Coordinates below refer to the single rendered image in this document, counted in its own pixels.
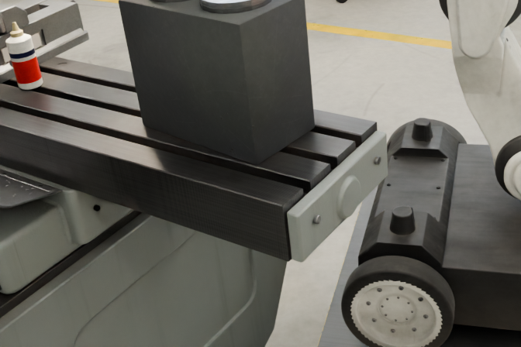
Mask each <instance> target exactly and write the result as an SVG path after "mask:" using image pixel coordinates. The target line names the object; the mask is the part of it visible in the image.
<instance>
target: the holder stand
mask: <svg viewBox="0 0 521 347"><path fill-rule="evenodd" d="M119 9H120V13H121V17H122V24H123V28H124V33H125V37H126V44H127V48H128V52H129V59H130V63H131V67H132V71H133V78H134V82H135V86H136V93H137V97H138V102H139V106H140V113H141V117H142V121H143V124H144V125H145V126H147V127H149V128H152V129H156V130H158V131H160V132H164V133H167V134H169V135H172V136H175V137H178V138H180V139H184V140H186V141H189V142H191V143H195V144H197V145H200V146H204V147H206V148H209V149H212V150H215V151H217V152H220V153H223V154H226V155H228V156H232V157H235V158H237V159H239V160H243V161H246V162H248V163H252V164H254V165H258V164H260V163H262V162H263V161H265V160H266V159H268V158H269V157H271V156H273V155H274V154H276V153H277V152H278V151H280V150H281V149H283V148H285V147H286V146H287V145H289V144H290V143H292V142H294V141H295V140H297V139H298V138H300V137H301V136H303V135H305V134H306V133H307V132H309V131H310V130H312V129H314V127H315V119H314V109H313V100H312V81H311V71H310V61H309V43H308V33H307V23H306V14H305V0H119Z"/></svg>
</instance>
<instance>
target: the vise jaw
mask: <svg viewBox="0 0 521 347"><path fill-rule="evenodd" d="M13 22H16V24H17V26H18V27H19V28H20V27H22V26H25V25H27V24H29V18H28V15H27V12H26V10H24V9H21V8H20V7H18V6H16V5H8V4H2V3H0V33H9V32H11V31H12V23H13Z"/></svg>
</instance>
